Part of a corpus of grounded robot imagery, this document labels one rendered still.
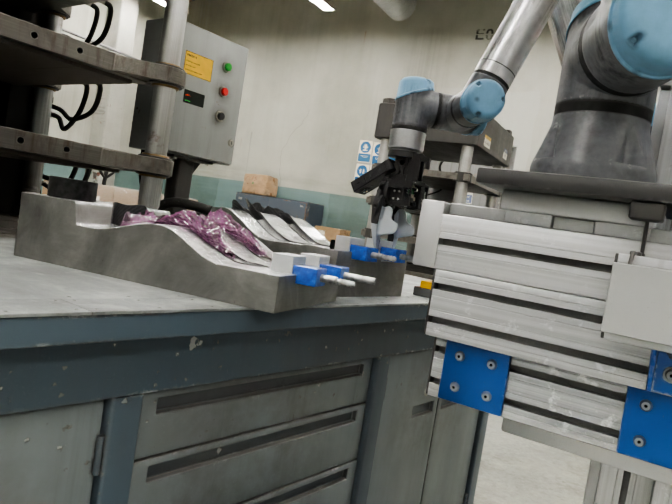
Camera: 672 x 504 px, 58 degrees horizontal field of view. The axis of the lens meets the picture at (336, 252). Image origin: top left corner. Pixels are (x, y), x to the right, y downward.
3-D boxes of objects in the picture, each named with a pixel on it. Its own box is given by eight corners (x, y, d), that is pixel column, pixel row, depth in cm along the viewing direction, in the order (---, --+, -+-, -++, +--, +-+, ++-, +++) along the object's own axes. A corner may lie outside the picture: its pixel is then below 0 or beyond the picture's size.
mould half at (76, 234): (335, 300, 112) (345, 241, 111) (273, 313, 87) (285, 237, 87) (116, 255, 129) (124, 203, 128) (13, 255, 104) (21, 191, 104)
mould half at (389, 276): (401, 296, 137) (410, 237, 136) (330, 296, 116) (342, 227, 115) (246, 259, 167) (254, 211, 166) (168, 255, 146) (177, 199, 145)
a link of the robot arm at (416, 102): (443, 79, 124) (402, 72, 124) (434, 133, 125) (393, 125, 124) (433, 87, 132) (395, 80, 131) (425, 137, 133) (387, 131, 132)
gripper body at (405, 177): (407, 209, 123) (416, 150, 123) (372, 205, 128) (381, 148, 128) (425, 213, 129) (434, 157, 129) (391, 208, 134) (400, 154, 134)
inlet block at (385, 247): (427, 274, 127) (431, 248, 126) (415, 273, 123) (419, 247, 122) (375, 263, 135) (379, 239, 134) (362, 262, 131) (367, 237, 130)
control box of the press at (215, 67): (192, 474, 210) (256, 47, 203) (113, 498, 186) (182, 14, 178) (154, 451, 223) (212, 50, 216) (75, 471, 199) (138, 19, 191)
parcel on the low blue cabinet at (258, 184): (277, 198, 869) (280, 178, 868) (264, 195, 840) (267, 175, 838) (253, 194, 889) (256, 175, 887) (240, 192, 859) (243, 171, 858)
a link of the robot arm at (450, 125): (492, 133, 123) (439, 123, 121) (474, 139, 134) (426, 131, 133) (499, 94, 122) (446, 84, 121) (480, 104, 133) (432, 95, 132)
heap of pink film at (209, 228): (275, 258, 112) (282, 216, 112) (226, 259, 95) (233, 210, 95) (159, 236, 121) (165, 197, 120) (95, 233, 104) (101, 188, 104)
